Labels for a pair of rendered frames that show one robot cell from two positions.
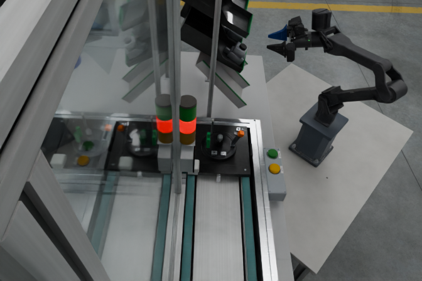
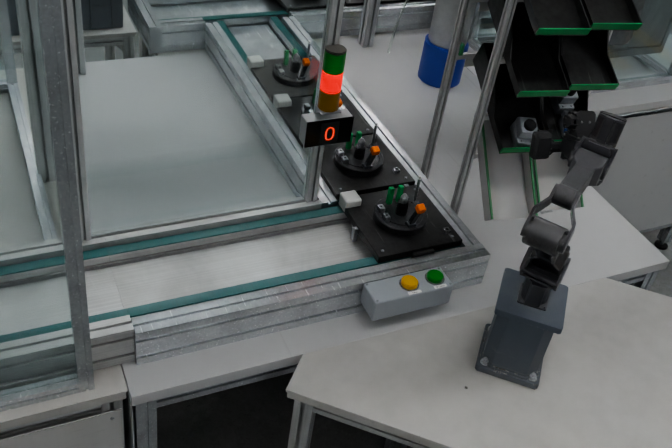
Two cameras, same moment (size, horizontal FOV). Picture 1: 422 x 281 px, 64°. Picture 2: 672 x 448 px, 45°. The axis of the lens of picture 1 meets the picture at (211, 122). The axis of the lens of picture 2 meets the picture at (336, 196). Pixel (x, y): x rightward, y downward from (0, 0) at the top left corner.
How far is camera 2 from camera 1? 1.45 m
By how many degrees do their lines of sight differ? 47
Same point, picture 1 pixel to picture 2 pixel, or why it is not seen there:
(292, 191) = (406, 344)
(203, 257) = (239, 251)
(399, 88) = (543, 228)
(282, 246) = (306, 344)
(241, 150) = (413, 241)
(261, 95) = (570, 276)
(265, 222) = (316, 289)
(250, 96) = not seen: hidden behind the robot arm
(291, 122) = not seen: hidden behind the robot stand
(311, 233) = (346, 376)
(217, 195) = (332, 246)
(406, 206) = not seen: outside the picture
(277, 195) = (368, 298)
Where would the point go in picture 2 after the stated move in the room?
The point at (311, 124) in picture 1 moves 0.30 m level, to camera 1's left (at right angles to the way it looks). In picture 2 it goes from (506, 282) to (446, 200)
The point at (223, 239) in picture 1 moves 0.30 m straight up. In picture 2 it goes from (273, 264) to (284, 165)
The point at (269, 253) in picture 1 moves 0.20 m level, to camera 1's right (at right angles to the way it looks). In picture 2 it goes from (273, 297) to (301, 364)
